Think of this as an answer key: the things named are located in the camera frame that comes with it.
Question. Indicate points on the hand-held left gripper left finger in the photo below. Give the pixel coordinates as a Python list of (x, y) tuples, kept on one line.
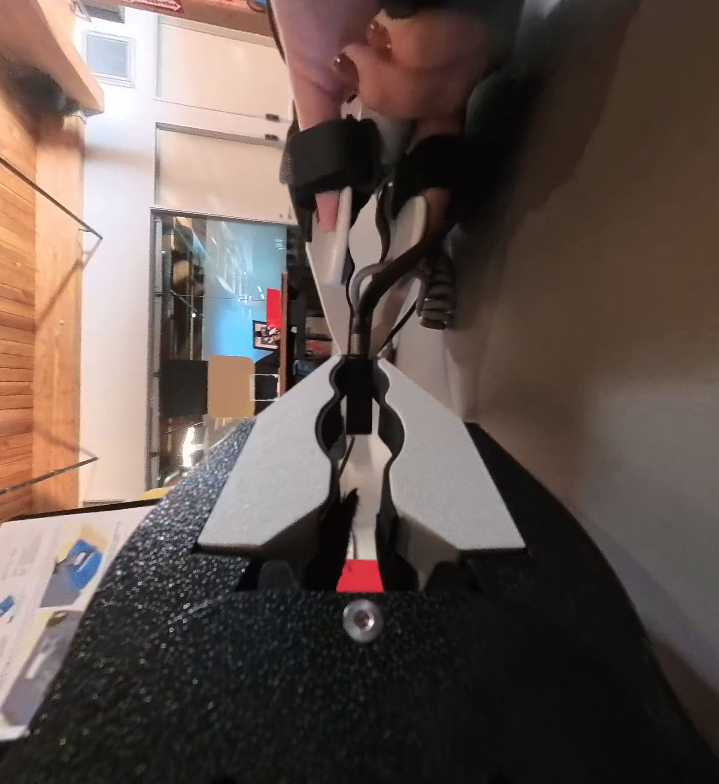
[(261, 465)]

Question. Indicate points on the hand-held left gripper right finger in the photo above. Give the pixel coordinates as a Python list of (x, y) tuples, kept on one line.
[(451, 478)]

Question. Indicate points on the person's right hand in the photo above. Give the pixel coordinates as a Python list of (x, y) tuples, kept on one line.
[(408, 73)]

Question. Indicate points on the tan rounded board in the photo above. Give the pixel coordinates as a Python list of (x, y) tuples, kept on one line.
[(231, 387)]

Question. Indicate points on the small red bin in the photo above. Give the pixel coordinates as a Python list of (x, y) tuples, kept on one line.
[(274, 318)]

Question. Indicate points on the printed sign board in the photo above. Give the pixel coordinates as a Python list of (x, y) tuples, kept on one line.
[(41, 588)]

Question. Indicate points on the clear acrylic panel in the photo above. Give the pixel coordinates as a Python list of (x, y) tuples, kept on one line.
[(59, 211)]

